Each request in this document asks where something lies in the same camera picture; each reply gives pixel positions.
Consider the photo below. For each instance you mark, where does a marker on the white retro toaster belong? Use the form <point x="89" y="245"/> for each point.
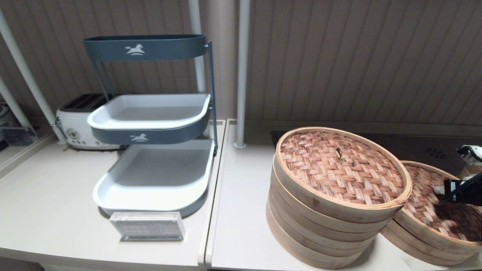
<point x="75" y="124"/>

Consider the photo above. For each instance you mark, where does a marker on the white metal support pole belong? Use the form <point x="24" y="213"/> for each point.
<point x="196" y="19"/>
<point x="26" y="71"/>
<point x="13" y="103"/>
<point x="243" y="75"/>

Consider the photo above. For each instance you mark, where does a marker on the small dark acrylic sign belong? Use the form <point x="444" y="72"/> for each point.
<point x="17" y="136"/>

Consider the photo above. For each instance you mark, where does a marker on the white-lined blue-grey rack tray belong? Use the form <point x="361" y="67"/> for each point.
<point x="150" y="112"/>
<point x="150" y="176"/>

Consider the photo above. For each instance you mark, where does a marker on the low bamboo steamer base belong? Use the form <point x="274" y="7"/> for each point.
<point x="414" y="250"/>

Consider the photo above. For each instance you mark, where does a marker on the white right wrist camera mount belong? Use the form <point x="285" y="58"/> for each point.
<point x="472" y="153"/>

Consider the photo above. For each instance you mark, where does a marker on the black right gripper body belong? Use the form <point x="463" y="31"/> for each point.
<point x="469" y="192"/>

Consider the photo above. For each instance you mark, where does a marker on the blue-grey oval rack shelf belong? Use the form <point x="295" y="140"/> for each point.
<point x="169" y="48"/>

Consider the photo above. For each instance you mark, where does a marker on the small woven bamboo steamer lid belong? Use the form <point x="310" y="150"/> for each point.
<point x="425" y="210"/>

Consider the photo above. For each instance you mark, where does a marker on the blue-grey metal rack frame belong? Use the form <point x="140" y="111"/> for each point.
<point x="211" y="94"/>

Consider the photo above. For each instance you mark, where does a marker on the right gripper wrapped finger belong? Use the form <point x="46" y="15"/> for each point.
<point x="438" y="189"/>

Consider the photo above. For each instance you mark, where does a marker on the clear acrylic warning sign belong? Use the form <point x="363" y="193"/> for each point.
<point x="148" y="226"/>

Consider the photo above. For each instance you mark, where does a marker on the large bamboo steamer basket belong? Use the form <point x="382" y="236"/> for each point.
<point x="301" y="246"/>
<point x="301" y="220"/>

